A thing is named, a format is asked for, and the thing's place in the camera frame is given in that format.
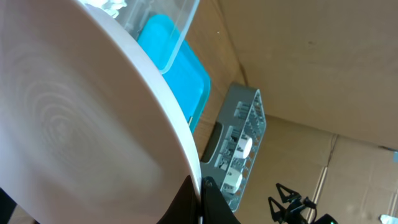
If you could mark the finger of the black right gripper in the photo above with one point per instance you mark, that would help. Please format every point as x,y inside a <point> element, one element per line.
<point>286,194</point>
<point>280,215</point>

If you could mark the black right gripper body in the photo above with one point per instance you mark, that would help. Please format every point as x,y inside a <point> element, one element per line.
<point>292,214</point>

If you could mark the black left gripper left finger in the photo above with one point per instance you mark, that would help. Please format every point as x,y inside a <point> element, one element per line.
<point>183,209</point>

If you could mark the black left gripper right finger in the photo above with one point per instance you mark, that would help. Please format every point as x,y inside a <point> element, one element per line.
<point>214,208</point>

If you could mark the grey saucer bowl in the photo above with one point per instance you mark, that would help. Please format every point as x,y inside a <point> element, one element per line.
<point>233,180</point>

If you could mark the small white bowl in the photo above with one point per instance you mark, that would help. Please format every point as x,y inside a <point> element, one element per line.
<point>244,146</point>

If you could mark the large white plate with crumbs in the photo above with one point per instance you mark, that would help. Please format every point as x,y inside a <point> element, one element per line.
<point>90,130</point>

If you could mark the white napkin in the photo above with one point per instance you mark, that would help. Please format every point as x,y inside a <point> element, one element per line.
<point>111,7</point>

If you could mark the grey dishwasher rack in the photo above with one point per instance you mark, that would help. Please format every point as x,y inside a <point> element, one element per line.
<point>234,143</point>

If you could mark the teal plastic tray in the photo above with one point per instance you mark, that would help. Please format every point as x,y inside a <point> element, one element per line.
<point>187,78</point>

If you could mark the clear plastic bin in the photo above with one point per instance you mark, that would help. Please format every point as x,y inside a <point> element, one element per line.
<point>136,14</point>

